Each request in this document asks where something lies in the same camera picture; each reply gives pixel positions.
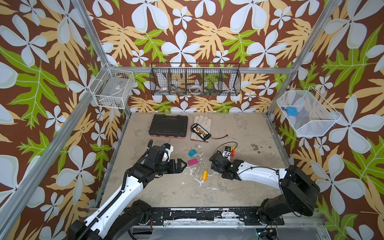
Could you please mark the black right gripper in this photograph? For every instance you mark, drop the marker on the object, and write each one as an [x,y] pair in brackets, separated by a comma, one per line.
[217,162]

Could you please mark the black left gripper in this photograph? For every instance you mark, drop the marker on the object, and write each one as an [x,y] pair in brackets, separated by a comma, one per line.
[174,170]

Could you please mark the orange cylinder wood block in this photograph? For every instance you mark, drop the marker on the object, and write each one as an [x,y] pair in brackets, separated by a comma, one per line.
[205,175]

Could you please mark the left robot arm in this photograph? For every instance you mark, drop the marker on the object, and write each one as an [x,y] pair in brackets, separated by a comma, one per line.
[115,217]

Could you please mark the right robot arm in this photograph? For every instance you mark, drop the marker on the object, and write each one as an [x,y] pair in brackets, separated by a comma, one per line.
[299,193]

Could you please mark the magenta wood block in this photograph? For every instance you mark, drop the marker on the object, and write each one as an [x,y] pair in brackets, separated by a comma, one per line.
[193,162]

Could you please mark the teal wood block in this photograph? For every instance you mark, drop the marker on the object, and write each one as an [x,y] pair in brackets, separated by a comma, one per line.
[192,153]

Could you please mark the white work glove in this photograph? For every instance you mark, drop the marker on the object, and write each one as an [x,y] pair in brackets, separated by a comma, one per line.
[204,123]

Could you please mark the black plastic tool case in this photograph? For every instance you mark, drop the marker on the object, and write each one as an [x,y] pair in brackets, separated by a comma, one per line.
[169,126]

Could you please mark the white tape roll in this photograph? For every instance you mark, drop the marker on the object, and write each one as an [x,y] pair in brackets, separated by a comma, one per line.
[195,88]

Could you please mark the blue object in basket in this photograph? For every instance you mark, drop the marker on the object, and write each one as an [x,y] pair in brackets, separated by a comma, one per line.
[290,111]

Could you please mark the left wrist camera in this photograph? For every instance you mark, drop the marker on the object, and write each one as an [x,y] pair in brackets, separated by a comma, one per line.
[168,149]

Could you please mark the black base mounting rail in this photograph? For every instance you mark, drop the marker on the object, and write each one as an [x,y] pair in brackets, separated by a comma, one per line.
[250,216]

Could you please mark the aluminium frame rail right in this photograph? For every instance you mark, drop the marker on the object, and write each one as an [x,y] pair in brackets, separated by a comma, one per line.
[276,138]

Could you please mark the aluminium frame rail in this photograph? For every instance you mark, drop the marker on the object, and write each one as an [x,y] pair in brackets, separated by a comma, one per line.
[18,200]
[276,138]

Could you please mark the black wire basket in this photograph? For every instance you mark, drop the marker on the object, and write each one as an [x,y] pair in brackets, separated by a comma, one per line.
[216,79]

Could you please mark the white wire basket left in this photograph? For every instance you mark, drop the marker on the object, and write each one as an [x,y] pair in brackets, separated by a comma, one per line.
[112,87]

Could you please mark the white wire basket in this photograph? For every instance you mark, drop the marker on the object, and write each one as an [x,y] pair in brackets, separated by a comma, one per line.
[112,87]
[316,115]

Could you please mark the white wire basket right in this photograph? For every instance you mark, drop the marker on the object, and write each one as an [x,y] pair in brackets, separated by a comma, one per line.
[316,115]

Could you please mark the aluminium frame rail left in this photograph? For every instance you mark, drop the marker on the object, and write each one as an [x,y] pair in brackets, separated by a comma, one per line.
[18,200]

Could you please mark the aluminium frame post left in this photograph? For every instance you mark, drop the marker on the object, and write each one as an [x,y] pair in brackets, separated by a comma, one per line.
[94,40]

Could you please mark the aluminium frame post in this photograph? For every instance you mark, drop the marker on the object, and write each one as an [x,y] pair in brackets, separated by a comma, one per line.
[309,43]
[94,40]

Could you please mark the aluminium frame post right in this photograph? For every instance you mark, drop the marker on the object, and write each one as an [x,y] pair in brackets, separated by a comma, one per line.
[309,43]

